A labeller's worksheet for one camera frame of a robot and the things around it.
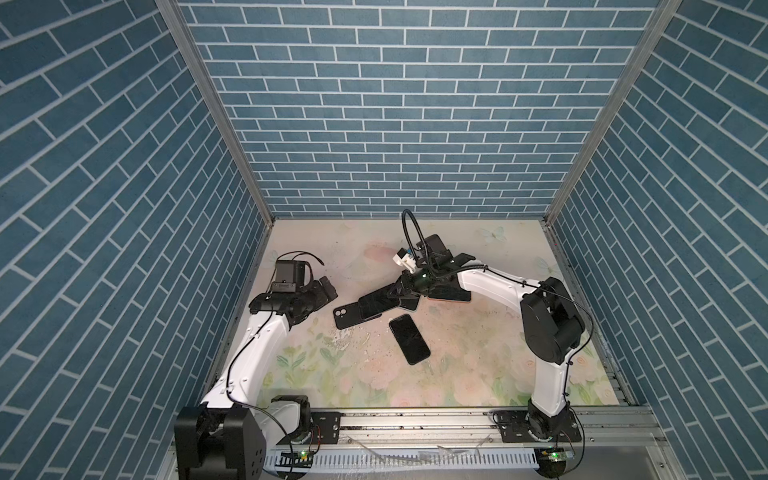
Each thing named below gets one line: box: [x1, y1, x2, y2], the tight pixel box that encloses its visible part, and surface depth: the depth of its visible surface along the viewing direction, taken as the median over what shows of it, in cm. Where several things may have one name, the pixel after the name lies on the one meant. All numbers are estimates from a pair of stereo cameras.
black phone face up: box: [388, 313, 431, 366], surface depth 92 cm
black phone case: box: [333, 301, 382, 330], surface depth 96 cm
